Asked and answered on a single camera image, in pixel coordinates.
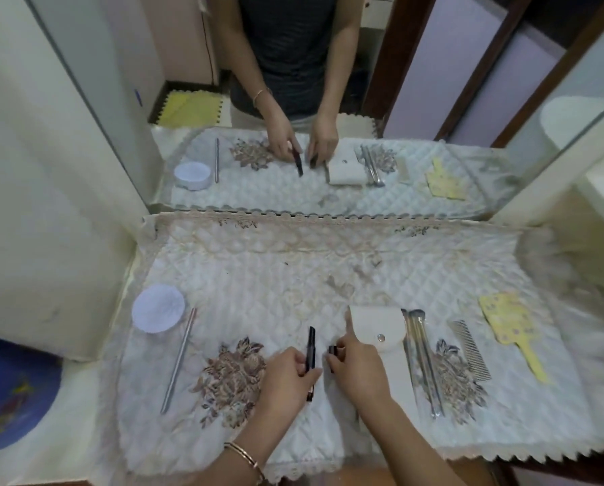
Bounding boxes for person's left hand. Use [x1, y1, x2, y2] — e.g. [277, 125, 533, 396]
[255, 347, 323, 426]

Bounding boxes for person's right hand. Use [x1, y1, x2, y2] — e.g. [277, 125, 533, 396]
[326, 311, 392, 415]

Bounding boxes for black eyeliner pen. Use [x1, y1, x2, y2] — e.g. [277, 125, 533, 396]
[304, 326, 317, 403]

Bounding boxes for person's right forearm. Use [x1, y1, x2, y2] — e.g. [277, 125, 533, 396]
[355, 395, 467, 486]

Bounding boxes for person's left forearm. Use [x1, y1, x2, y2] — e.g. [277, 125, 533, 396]
[193, 412, 285, 486]

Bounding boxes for white snap pouch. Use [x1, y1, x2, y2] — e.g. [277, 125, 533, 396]
[349, 304, 420, 421]

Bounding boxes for silver makeup brush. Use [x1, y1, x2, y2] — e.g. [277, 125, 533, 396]
[402, 309, 437, 419]
[411, 309, 445, 419]

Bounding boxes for clear plastic brush sleeve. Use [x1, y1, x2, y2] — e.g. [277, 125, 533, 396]
[401, 308, 446, 421]

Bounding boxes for gold bangle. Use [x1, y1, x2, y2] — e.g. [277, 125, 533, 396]
[223, 441, 266, 484]

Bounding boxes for white quilted table cloth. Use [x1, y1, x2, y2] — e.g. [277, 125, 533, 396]
[97, 211, 604, 482]

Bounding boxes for silver metal stick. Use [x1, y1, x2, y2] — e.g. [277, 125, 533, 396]
[160, 307, 198, 415]

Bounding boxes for metal comb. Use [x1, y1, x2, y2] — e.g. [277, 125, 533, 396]
[447, 319, 493, 384]

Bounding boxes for white round cotton pad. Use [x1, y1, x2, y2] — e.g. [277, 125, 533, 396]
[131, 283, 187, 335]

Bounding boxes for yellow patterned hand mirror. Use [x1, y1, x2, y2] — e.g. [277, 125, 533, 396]
[478, 292, 551, 385]

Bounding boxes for blue plastic tub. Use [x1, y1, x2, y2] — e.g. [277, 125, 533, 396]
[0, 332, 63, 455]

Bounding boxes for wall mirror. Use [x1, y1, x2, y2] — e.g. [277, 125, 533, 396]
[25, 0, 604, 221]

